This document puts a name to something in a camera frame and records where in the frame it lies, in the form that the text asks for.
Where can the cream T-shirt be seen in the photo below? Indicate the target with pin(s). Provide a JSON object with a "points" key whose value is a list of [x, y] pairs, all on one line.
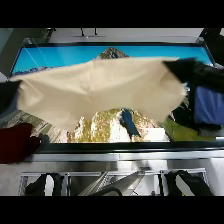
{"points": [[100, 90]]}

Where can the black garment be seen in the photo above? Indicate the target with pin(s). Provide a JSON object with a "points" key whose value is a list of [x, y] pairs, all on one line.
{"points": [[184, 116]]}

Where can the blue garment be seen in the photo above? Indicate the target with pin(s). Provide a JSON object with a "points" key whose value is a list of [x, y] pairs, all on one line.
{"points": [[208, 105]]}

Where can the dark red garment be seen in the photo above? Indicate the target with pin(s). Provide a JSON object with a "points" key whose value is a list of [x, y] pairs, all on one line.
{"points": [[15, 143]]}

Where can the silver frame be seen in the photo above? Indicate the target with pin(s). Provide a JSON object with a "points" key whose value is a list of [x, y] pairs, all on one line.
{"points": [[128, 156]]}

